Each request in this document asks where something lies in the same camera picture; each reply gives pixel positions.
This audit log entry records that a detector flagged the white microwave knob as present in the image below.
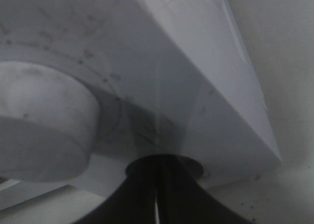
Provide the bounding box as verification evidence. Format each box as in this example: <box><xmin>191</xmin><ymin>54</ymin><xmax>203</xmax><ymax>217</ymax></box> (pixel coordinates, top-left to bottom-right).
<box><xmin>0</xmin><ymin>61</ymin><xmax>100</xmax><ymax>182</ymax></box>

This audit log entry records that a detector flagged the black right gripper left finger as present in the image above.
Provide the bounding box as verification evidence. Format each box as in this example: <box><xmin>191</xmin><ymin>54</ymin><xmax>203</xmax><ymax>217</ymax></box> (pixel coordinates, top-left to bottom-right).
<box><xmin>76</xmin><ymin>156</ymin><xmax>157</xmax><ymax>224</ymax></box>

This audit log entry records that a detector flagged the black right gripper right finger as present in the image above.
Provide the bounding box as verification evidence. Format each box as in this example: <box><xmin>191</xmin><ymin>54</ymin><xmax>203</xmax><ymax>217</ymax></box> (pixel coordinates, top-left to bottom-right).
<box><xmin>157</xmin><ymin>155</ymin><xmax>251</xmax><ymax>224</ymax></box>

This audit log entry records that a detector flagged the white microwave oven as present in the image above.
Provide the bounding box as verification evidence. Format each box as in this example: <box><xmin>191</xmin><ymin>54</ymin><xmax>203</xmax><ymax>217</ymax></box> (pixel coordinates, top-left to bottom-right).
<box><xmin>0</xmin><ymin>0</ymin><xmax>282</xmax><ymax>209</ymax></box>

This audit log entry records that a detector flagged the round microwave door button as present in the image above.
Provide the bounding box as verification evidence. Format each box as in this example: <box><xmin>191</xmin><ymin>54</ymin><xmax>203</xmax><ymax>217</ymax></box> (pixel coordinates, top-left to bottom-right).
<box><xmin>180</xmin><ymin>157</ymin><xmax>211</xmax><ymax>183</ymax></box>

